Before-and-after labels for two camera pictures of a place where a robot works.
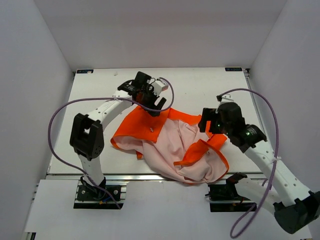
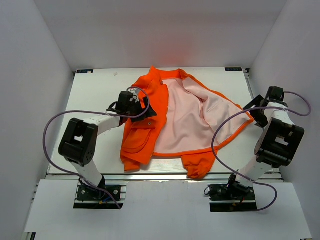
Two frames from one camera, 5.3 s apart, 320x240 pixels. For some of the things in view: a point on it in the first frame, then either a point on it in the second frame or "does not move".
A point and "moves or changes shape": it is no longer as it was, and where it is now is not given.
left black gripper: x=152 y=109 to x=150 y=113
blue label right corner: x=233 y=69 does not move
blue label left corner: x=84 y=71 does not move
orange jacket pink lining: x=175 y=144 moves or changes shape
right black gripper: x=207 y=116 to x=262 y=121
